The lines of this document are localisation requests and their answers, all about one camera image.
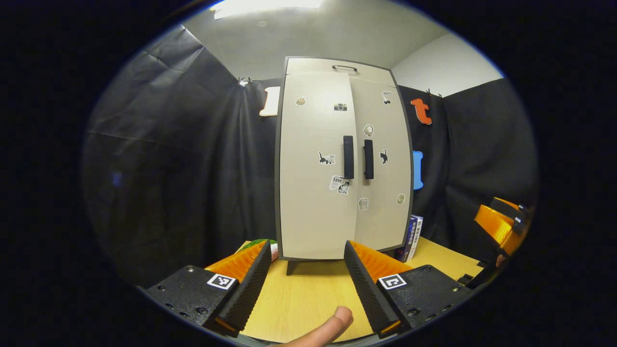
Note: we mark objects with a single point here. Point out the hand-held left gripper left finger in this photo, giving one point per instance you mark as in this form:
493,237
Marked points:
250,289

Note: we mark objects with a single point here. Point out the white and grey shoe cabinet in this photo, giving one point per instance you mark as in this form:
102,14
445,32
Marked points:
292,266

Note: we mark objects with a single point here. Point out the white cabinet drawer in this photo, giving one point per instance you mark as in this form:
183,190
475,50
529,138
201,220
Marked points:
308,67

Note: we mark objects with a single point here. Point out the ceiling light panel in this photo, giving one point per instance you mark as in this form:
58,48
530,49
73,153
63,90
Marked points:
265,7

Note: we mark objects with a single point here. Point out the dark blue book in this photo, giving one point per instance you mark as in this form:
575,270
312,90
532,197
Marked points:
405,246

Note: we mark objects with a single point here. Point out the white cabinet door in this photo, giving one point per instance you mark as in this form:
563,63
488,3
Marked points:
383,226
308,207

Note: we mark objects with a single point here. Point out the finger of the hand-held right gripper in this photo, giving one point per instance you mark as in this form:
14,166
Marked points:
511,209
496,229

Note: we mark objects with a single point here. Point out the watermelon slice plush toy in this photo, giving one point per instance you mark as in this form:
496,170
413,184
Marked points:
253,244

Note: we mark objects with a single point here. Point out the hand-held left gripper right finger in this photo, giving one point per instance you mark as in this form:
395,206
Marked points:
368,294

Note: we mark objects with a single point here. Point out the white book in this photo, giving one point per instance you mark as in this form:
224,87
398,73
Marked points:
419,226

